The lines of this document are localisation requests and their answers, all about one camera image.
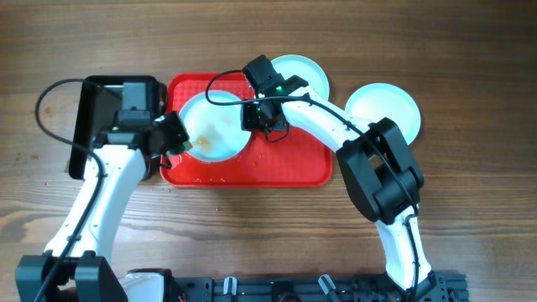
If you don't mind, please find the green yellow sponge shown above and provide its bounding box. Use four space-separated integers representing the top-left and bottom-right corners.
168 141 192 155

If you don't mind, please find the white plate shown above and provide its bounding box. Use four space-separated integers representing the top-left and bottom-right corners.
271 55 330 100
345 83 421 144
179 92 251 163

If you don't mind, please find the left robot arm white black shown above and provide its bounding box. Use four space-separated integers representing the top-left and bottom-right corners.
15 113 189 301

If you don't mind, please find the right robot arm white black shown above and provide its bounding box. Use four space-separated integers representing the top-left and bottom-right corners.
242 74 433 300

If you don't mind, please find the red plastic tray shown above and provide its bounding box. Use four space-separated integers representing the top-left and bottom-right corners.
160 72 332 188

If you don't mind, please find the black water tray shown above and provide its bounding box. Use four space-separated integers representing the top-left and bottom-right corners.
73 75 168 180

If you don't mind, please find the white plate top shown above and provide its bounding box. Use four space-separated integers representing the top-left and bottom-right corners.
271 55 330 100

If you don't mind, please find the black mounting rail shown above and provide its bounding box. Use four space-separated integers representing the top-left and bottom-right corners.
125 268 469 302

